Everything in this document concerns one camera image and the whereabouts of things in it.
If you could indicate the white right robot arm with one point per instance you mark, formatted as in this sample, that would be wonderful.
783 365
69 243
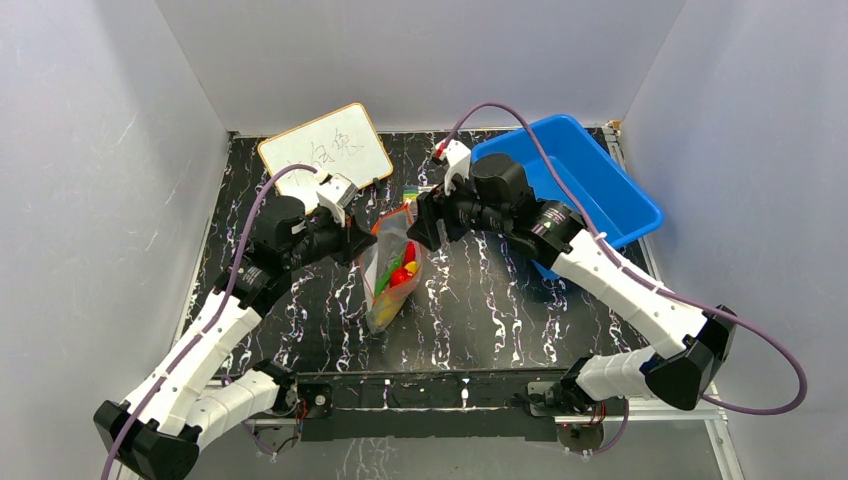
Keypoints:
686 345

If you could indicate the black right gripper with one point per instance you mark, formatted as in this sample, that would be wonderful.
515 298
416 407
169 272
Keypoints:
439 218

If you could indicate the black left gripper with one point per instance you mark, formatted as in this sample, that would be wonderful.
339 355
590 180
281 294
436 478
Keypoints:
352 237

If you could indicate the blue plastic bin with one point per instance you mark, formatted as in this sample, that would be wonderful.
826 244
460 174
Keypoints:
617 205

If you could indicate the red chili pepper toy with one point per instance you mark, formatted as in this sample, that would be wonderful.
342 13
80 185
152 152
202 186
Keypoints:
410 253

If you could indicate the marker pen pack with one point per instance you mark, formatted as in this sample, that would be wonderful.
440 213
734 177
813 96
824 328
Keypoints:
412 192

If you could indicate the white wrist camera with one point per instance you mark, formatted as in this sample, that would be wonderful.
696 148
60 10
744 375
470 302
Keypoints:
457 157
335 192

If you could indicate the red strawberry toy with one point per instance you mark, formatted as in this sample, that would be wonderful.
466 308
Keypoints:
400 276

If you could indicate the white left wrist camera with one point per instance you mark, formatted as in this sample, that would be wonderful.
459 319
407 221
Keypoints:
335 192

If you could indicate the green vegetable toy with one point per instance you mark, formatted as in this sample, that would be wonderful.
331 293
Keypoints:
383 279

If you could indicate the yellow banana toy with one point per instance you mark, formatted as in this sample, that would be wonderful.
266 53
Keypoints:
387 305

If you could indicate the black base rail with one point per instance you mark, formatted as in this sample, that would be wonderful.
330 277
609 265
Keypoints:
447 404

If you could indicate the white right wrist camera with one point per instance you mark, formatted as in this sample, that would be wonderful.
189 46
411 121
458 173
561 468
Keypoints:
457 157

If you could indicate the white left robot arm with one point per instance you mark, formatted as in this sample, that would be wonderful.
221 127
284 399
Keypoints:
161 427

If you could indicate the clear zip top bag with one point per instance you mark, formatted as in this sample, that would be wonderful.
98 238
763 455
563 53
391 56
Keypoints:
391 240

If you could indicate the yellow framed whiteboard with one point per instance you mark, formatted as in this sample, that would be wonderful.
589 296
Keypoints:
343 142

